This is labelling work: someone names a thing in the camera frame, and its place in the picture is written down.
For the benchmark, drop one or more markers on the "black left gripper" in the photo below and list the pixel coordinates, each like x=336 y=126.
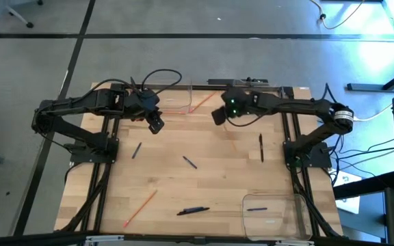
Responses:
x=142 y=102

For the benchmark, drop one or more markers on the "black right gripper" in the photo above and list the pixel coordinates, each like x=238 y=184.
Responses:
x=238 y=102

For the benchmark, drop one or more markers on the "orange pencil pink eraser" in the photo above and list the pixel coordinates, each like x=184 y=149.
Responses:
x=174 y=112
x=202 y=102
x=142 y=206

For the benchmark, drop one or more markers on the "black pen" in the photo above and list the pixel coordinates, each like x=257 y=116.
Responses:
x=188 y=212
x=261 y=147

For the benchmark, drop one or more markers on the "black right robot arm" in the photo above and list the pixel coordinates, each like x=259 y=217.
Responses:
x=299 y=106

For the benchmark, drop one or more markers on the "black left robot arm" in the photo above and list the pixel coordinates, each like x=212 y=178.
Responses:
x=74 y=104

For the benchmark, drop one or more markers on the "clear plastic bin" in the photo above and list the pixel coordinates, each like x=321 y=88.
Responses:
x=241 y=83
x=180 y=99
x=275 y=225

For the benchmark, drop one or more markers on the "white paper sheet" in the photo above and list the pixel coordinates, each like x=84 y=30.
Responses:
x=349 y=203

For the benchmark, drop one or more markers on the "black floor beam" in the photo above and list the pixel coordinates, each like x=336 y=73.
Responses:
x=364 y=186

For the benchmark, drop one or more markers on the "black overhead rig beam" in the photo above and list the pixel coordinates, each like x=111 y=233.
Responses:
x=29 y=239

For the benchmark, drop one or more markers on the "grey office chair base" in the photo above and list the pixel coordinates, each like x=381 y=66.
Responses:
x=9 y=10

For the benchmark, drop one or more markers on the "black aluminium table frame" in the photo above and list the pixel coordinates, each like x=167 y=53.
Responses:
x=204 y=87

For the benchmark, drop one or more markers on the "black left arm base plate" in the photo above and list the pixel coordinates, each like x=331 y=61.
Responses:
x=91 y=155

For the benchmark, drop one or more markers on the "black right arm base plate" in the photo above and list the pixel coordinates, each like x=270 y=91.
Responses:
x=315 y=159

